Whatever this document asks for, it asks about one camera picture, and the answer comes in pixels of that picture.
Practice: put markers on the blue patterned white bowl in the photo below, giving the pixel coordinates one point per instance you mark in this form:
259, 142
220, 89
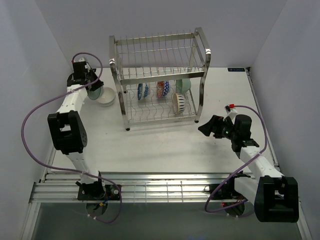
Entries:
143, 90

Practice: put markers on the light green ceramic bowl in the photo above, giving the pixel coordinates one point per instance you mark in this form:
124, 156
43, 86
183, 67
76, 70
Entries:
95, 94

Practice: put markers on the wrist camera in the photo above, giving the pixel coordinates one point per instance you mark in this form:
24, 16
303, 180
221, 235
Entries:
231, 111
81, 65

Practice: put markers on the pale green bowl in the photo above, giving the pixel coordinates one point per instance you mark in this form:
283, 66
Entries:
183, 85

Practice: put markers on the red blue zigzag bowl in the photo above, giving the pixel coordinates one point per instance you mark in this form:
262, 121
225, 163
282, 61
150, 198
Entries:
162, 89

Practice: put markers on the aluminium frame rail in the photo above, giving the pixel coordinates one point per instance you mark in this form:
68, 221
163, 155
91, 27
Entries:
59, 187

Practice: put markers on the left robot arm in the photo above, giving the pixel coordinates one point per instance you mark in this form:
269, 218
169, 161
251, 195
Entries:
67, 130

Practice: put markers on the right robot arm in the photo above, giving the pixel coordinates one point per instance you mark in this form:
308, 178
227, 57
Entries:
273, 195

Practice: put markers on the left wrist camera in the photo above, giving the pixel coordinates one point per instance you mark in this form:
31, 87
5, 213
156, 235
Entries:
81, 65

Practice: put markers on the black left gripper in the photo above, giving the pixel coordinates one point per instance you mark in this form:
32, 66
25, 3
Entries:
98, 84

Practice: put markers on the stainless steel dish rack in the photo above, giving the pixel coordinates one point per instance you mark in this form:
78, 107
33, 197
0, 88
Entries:
155, 58

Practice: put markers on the white ceramic bowl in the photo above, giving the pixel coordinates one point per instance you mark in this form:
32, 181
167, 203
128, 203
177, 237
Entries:
107, 97

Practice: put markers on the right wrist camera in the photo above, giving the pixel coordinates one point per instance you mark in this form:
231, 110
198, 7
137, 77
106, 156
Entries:
231, 111

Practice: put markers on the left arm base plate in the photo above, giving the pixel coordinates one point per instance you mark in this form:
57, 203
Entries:
99, 193

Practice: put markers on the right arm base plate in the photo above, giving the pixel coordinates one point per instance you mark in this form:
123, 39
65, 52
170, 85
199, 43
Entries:
227, 191

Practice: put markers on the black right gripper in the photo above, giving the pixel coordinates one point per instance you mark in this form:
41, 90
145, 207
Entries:
214, 126

